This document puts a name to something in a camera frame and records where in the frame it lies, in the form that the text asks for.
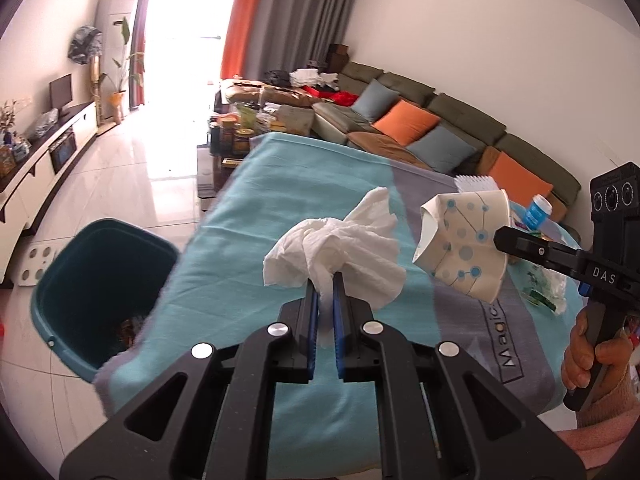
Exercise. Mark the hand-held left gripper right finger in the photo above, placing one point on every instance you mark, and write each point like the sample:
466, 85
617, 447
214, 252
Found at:
340, 330

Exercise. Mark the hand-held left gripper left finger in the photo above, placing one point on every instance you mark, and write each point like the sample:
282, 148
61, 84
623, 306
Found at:
312, 330

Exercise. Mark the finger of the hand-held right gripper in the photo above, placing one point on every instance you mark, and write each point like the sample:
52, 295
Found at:
530, 249

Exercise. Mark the crushed dotted paper cup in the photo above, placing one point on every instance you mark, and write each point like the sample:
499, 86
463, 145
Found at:
460, 240

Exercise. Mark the white tissue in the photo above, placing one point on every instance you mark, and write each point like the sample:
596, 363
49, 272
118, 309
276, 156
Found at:
345, 250

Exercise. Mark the teal plastic trash bin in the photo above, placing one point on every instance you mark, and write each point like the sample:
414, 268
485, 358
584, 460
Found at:
100, 280

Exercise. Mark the person's right forearm pink sleeve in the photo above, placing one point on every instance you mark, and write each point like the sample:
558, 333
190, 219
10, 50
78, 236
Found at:
615, 415

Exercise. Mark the person's right hand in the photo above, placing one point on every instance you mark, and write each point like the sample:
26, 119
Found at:
575, 360

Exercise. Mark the blue cup with white lid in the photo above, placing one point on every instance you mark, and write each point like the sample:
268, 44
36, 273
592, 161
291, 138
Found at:
537, 212

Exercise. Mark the clear plastic wrapper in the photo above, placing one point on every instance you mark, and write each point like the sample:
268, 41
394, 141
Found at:
545, 290

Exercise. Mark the orange cushion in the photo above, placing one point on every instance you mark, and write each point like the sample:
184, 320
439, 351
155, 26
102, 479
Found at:
406, 122
520, 176

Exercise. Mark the white ribbed paper object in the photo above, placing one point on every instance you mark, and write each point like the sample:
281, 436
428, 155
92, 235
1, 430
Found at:
475, 184

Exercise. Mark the teal and grey blanket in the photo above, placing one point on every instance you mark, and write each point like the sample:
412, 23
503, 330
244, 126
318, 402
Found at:
240, 220

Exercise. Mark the blue-grey cushion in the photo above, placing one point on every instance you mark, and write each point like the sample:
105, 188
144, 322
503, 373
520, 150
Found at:
442, 149
377, 101

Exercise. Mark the olive green sofa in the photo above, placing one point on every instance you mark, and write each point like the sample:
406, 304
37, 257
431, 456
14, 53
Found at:
460, 115

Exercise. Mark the cluttered coffee table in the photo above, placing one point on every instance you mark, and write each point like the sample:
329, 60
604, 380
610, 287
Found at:
225, 145

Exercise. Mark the red cloth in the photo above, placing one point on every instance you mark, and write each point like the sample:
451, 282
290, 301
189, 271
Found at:
340, 96

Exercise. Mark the white clothes pile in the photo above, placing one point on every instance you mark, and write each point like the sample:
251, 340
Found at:
312, 77

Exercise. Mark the black bag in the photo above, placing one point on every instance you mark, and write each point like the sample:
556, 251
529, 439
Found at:
276, 77

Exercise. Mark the brown boxes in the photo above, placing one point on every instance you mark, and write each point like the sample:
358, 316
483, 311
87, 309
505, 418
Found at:
337, 57

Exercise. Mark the white perforated board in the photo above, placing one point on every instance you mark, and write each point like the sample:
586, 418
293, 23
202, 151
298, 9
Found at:
36, 265

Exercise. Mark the grey curtain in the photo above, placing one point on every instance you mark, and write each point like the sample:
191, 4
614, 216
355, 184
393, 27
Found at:
305, 20

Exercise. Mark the white and black media cabinet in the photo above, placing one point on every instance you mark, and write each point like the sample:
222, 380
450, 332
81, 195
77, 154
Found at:
45, 160

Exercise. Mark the orange curtain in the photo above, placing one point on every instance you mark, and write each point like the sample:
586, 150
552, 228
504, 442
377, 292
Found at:
240, 20

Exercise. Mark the tall green potted plant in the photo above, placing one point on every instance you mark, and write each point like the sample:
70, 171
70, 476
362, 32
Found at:
125, 65

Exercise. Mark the white standing air conditioner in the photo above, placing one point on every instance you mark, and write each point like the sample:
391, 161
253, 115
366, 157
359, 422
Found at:
117, 45

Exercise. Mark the black monitor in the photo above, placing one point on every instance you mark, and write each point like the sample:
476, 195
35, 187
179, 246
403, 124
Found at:
61, 91

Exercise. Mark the covered standing fan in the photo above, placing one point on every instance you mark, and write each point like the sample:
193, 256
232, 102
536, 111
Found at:
86, 44

